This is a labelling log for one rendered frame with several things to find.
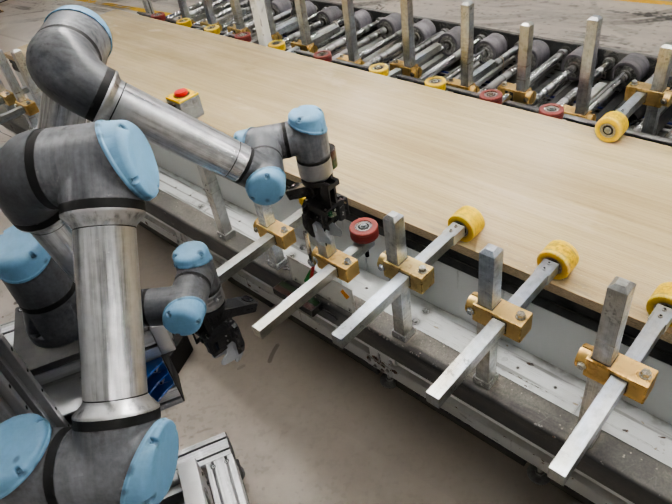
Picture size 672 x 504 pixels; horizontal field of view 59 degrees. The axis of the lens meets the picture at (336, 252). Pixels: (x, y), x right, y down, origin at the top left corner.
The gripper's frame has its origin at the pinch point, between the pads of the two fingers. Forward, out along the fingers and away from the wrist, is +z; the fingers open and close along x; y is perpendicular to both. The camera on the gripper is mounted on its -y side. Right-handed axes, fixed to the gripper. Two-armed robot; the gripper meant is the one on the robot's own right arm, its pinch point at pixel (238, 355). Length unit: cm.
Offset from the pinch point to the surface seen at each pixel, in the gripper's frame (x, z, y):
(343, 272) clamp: 3.7, -2.8, -34.8
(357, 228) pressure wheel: -1.0, -7.7, -46.7
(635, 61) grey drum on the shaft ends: 17, -3, -188
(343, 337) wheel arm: 26.2, -13.2, -11.9
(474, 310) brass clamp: 44, -13, -35
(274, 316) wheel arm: 0.6, -3.2, -12.5
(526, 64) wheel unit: -5, -15, -145
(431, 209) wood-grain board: 11, -7, -65
